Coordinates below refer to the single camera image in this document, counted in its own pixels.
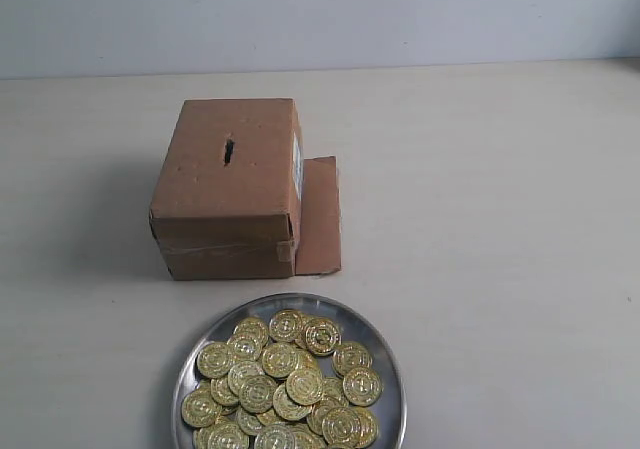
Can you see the gold coin top right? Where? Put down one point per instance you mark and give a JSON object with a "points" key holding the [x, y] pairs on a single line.
{"points": [[321, 336]]}

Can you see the gold coin bottom right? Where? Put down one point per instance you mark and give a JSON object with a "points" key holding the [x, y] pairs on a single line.
{"points": [[342, 425]]}

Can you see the gold coin left edge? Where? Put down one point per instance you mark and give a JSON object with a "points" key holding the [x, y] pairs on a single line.
{"points": [[214, 360]]}

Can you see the gold coin far right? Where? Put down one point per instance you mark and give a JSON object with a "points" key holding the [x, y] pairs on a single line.
{"points": [[349, 355]]}

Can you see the gold coin centre right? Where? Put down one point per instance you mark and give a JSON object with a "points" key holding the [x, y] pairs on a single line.
{"points": [[305, 386]]}

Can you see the gold coin lower left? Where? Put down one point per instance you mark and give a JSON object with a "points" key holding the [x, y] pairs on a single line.
{"points": [[199, 410]]}

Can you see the round steel plate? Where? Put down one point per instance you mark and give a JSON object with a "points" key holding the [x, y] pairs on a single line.
{"points": [[390, 409]]}

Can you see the gold coin right lower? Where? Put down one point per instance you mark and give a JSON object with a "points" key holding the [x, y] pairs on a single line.
{"points": [[362, 386]]}

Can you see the gold coin middle stack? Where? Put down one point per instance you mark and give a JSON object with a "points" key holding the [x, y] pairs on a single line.
{"points": [[256, 393]]}

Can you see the gold coin top centre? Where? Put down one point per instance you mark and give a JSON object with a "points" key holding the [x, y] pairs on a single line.
{"points": [[285, 325]]}

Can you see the gold coin top left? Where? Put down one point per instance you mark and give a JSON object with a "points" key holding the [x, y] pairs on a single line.
{"points": [[254, 326]]}

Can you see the cardboard box with slot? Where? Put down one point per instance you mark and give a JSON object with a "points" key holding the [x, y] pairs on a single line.
{"points": [[237, 199]]}

